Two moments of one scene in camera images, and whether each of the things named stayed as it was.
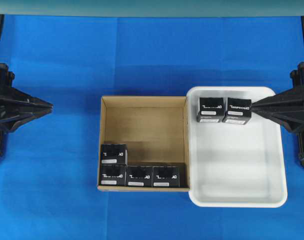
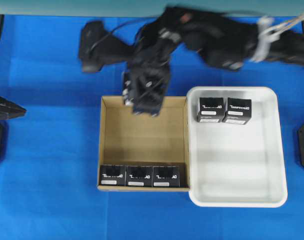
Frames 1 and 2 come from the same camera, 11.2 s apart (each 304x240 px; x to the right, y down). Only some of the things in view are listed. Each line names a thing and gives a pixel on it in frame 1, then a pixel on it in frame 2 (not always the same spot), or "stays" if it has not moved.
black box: (139, 176) stays
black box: (239, 111) stays
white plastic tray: (233, 165) stays
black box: (112, 174) stays
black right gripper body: (300, 98) -> (148, 71)
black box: (166, 177) stays
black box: (211, 110) stays
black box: (114, 154) -> (127, 98)
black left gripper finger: (23, 113) -> (4, 114)
